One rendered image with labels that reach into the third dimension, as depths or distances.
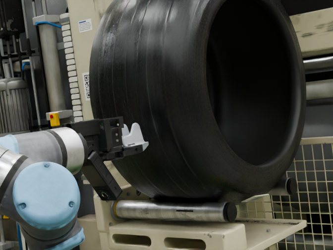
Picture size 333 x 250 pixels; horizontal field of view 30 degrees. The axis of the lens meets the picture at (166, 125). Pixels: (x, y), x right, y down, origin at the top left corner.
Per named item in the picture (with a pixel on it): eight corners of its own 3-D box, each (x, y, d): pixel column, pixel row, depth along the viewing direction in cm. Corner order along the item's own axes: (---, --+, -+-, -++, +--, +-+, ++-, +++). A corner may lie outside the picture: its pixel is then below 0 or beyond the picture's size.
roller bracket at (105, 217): (97, 233, 155) (91, 194, 155) (193, 199, 185) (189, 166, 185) (106, 233, 153) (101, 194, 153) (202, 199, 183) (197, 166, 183)
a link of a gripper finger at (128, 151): (147, 143, 125) (116, 150, 118) (148, 151, 125) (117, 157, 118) (130, 144, 128) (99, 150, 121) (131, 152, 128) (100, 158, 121)
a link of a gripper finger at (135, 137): (155, 119, 129) (124, 124, 122) (158, 148, 129) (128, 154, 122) (144, 120, 131) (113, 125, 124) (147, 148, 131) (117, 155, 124)
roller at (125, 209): (124, 218, 159) (111, 218, 156) (124, 200, 160) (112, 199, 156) (238, 222, 137) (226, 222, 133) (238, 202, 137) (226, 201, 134)
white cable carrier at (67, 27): (83, 184, 175) (59, 14, 172) (95, 180, 179) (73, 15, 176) (93, 183, 172) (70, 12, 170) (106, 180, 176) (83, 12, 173)
